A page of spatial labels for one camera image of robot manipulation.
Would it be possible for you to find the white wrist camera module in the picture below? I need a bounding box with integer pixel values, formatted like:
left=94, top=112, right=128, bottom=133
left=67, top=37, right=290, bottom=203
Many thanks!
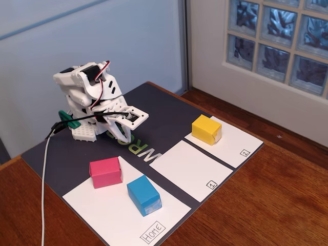
left=119, top=106, right=150, bottom=129

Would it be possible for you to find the dark WRO mat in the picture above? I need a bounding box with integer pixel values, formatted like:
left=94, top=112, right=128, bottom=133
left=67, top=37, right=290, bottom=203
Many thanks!
left=20, top=81, right=265, bottom=246

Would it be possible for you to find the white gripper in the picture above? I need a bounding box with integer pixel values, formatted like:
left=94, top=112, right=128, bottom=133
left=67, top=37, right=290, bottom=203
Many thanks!
left=95, top=98, right=133, bottom=144

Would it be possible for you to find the glass block window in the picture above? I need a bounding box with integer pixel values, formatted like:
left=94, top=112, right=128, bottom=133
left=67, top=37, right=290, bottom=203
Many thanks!
left=225, top=0, right=328, bottom=99

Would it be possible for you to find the grey metal frame post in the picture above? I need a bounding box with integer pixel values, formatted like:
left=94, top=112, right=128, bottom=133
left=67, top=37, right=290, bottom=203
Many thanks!
left=178, top=0, right=193, bottom=94

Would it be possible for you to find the blue paper box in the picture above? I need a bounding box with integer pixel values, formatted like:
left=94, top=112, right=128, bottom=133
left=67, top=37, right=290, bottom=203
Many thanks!
left=127, top=175, right=162, bottom=217

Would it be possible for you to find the black cable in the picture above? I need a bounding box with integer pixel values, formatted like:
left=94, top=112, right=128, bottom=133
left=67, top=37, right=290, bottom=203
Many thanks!
left=45, top=111, right=129, bottom=140

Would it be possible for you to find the green clamp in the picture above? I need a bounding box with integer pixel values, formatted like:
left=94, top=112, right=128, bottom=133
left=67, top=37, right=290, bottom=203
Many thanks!
left=58, top=110, right=82, bottom=130

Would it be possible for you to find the red black servo wire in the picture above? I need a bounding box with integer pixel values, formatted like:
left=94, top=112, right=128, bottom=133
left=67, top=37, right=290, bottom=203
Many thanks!
left=90, top=60, right=111, bottom=110

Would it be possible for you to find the white zone 1 sheet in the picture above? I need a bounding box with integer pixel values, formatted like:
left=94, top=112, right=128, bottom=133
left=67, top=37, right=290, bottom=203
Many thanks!
left=149, top=140, right=234, bottom=203

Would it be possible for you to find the yellow paper box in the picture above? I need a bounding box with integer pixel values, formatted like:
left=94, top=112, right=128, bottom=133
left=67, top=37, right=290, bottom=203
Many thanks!
left=191, top=114, right=222, bottom=146

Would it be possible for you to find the white zone 2 sheet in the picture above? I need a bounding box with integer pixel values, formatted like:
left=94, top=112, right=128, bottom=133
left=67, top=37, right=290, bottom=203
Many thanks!
left=184, top=115, right=264, bottom=169

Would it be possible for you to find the white cable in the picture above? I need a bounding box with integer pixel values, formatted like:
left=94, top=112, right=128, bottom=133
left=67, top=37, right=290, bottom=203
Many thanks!
left=40, top=129, right=56, bottom=246

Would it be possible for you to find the white home zone sheet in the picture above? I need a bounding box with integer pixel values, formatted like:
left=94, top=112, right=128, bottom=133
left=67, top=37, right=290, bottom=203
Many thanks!
left=62, top=156, right=192, bottom=245

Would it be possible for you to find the pink paper box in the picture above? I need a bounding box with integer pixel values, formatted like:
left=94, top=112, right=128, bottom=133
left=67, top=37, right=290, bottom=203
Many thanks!
left=89, top=156, right=123, bottom=190

